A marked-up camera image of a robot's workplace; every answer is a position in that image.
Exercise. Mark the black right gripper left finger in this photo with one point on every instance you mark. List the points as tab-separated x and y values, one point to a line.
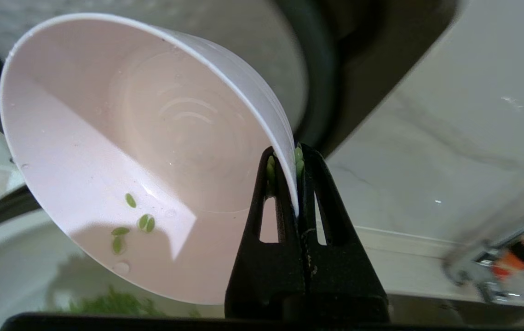
264	276

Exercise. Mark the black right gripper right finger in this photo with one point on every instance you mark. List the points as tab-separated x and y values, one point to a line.
344	280

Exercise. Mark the black rice cooker lid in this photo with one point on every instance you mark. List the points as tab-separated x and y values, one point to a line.
335	55

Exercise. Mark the pink bowl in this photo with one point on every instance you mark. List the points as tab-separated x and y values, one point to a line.
82	115

